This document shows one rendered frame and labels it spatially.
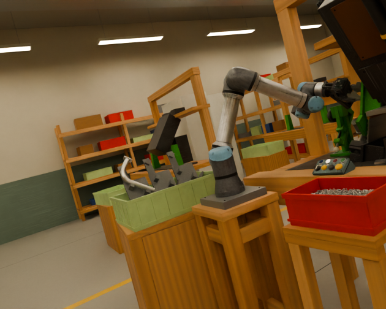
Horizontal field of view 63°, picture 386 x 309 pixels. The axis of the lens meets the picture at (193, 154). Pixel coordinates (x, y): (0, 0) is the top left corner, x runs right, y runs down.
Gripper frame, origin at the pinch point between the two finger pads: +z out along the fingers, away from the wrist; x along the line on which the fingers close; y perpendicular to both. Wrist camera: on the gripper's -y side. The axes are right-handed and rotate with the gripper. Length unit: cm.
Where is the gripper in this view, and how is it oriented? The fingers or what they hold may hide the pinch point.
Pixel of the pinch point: (367, 94)
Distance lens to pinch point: 166.8
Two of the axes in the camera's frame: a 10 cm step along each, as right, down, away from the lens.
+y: -6.4, -5.0, -5.8
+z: 5.7, 2.0, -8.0
